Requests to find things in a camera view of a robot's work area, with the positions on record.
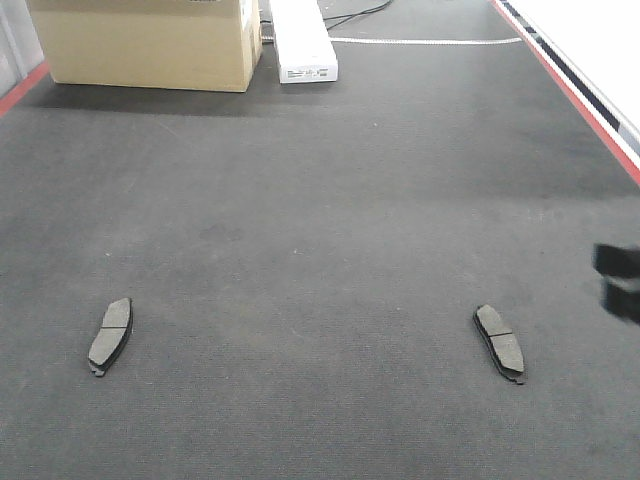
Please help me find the long white carton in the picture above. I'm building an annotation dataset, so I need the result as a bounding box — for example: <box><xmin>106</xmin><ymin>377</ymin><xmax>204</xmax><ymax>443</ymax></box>
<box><xmin>270</xmin><ymin>0</ymin><xmax>339</xmax><ymax>84</ymax></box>

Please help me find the cardboard box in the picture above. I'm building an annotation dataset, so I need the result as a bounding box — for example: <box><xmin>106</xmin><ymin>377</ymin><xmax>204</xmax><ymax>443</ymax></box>
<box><xmin>28</xmin><ymin>0</ymin><xmax>262</xmax><ymax>92</ymax></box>

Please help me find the red conveyor side rail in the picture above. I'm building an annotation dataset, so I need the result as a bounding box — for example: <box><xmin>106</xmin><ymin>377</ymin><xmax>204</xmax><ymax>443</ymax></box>
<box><xmin>491</xmin><ymin>1</ymin><xmax>639</xmax><ymax>185</ymax></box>

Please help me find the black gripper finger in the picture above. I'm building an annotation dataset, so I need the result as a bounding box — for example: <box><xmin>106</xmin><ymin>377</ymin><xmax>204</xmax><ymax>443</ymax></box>
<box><xmin>593</xmin><ymin>243</ymin><xmax>639</xmax><ymax>323</ymax></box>

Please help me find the brake pad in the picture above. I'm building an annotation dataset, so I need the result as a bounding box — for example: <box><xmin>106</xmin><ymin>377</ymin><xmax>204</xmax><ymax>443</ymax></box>
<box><xmin>87</xmin><ymin>297</ymin><xmax>133</xmax><ymax>377</ymax></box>
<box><xmin>473</xmin><ymin>304</ymin><xmax>525</xmax><ymax>385</ymax></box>

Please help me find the dark conveyor belt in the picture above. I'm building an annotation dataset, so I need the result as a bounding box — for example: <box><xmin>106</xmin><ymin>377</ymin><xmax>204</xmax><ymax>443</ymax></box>
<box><xmin>1</xmin><ymin>1</ymin><xmax>639</xmax><ymax>479</ymax></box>

